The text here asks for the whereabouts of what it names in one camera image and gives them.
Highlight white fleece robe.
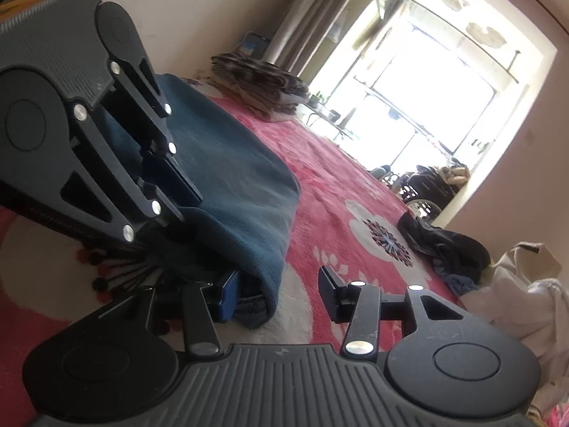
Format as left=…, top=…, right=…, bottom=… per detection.
left=460, top=273, right=568, bottom=415

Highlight folding side table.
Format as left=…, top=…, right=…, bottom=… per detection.
left=305, top=103, right=354, bottom=140

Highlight folded beige grey clothes stack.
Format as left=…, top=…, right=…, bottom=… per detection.
left=211, top=75, right=306, bottom=122

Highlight grey curtain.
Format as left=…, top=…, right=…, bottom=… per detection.
left=263, top=0, right=349, bottom=76

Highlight pink floral fleece blanket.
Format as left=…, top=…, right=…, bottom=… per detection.
left=1, top=80, right=450, bottom=426

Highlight blue denim jeans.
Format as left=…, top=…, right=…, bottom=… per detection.
left=94, top=72, right=304, bottom=330

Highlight dark blue clothes pile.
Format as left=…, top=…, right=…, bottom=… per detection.
left=397, top=213, right=491, bottom=297

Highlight cardboard box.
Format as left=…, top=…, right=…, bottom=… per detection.
left=489, top=242, right=562, bottom=285

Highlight black wheelchair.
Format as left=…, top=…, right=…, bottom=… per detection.
left=381, top=164, right=470, bottom=224

